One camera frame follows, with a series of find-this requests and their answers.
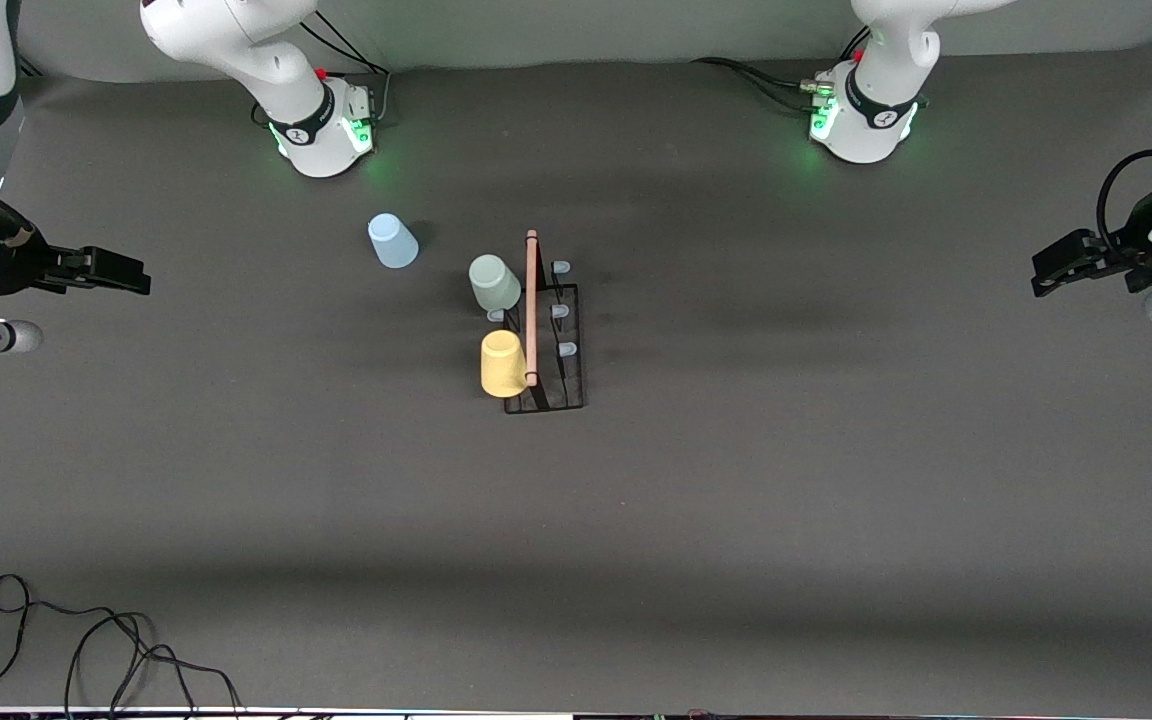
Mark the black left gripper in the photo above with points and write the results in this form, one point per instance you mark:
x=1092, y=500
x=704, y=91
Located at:
x=1129, y=250

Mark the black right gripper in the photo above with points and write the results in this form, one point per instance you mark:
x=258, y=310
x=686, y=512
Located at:
x=12, y=267

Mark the pale green plastic cup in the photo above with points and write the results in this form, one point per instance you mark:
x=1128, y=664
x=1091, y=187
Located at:
x=494, y=283

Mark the yellow plastic cup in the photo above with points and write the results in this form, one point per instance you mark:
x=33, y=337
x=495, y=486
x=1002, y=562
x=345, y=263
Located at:
x=502, y=365

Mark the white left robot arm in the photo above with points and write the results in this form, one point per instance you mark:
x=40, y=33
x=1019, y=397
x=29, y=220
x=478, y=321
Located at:
x=876, y=110

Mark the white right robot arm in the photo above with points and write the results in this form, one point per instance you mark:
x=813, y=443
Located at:
x=276, y=70

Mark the light blue plastic cup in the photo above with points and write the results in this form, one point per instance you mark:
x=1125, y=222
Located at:
x=394, y=243

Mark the dark grey table mat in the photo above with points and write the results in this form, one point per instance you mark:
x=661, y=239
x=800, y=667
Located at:
x=736, y=550

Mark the aluminium frame rail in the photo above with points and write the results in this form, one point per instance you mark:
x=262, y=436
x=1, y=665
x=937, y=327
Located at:
x=29, y=68

